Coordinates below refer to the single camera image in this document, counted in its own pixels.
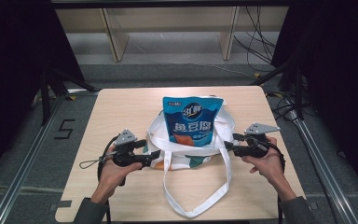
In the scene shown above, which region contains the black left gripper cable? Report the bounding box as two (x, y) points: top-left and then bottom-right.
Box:
(96, 134), (119, 224)

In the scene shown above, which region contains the metal floor rail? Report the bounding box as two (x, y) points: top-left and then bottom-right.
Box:
(0, 88), (101, 224)
(285, 106), (358, 224)

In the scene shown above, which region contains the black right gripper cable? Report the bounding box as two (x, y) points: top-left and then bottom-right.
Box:
(273, 143), (287, 224)

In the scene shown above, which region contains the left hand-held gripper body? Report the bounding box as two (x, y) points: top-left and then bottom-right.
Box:
(111, 128), (153, 169)

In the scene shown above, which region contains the person's left hand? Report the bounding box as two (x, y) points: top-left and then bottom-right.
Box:
(90, 145), (145, 203)

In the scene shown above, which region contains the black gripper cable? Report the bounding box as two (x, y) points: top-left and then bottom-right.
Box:
(273, 143), (287, 224)
(96, 134), (119, 224)

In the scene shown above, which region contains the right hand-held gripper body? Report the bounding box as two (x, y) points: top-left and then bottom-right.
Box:
(233, 122), (282, 159)

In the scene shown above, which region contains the black metal stand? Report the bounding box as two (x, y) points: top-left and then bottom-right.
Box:
(39, 65), (98, 126)
(251, 57), (306, 121)

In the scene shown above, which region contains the dark curtain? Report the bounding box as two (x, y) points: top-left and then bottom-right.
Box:
(0, 0), (86, 185)
(271, 0), (358, 194)

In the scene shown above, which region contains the bundle of black cables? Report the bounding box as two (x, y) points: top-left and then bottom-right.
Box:
(232, 5), (278, 73)

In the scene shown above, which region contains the grey lanyard cord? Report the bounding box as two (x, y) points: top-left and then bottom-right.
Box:
(78, 156), (107, 170)

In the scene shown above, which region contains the person's right hand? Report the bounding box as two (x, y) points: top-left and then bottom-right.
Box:
(241, 136), (289, 189)

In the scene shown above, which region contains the blue snack packet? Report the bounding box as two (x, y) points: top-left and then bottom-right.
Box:
(161, 95), (225, 148)

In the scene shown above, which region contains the white tote bag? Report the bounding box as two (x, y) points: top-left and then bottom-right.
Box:
(143, 95), (238, 219)

